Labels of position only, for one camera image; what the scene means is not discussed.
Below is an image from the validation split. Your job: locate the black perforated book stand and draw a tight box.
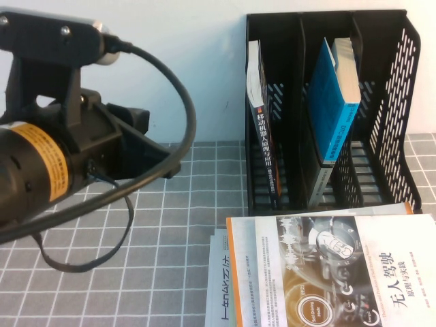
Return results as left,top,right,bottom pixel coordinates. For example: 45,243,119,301
245,9,423,217

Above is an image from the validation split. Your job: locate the grey checkered tablecloth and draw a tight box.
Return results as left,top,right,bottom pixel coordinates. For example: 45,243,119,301
0,132,436,327

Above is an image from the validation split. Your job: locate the white book with black glyphs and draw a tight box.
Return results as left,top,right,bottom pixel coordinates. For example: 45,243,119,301
204,226,239,327

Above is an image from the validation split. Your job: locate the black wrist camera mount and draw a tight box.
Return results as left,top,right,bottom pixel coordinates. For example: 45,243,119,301
0,11,105,129

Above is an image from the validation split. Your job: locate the self-driving book with dashboard cover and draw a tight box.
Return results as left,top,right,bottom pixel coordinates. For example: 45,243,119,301
226,213,436,327

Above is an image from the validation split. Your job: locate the thin black cable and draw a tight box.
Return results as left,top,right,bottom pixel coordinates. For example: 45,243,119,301
32,166,136,273

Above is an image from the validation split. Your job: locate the white Brand Club book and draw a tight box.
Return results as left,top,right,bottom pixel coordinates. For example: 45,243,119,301
307,157,337,209

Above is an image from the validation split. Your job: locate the blue DTC book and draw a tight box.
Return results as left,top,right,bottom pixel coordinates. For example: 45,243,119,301
307,36,361,163

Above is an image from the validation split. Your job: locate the black spine robotics book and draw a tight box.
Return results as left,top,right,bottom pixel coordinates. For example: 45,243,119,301
245,40,284,209

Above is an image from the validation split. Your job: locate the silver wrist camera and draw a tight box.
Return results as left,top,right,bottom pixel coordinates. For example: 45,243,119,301
90,19,121,66

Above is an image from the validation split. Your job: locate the thick black camera cable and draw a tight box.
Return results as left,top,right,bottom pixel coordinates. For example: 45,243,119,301
0,33,198,245

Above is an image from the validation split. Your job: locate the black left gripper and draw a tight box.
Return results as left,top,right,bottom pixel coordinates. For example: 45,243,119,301
59,87,182,187

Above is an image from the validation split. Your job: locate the orange edged book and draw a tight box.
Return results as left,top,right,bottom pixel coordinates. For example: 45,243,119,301
306,201,416,217

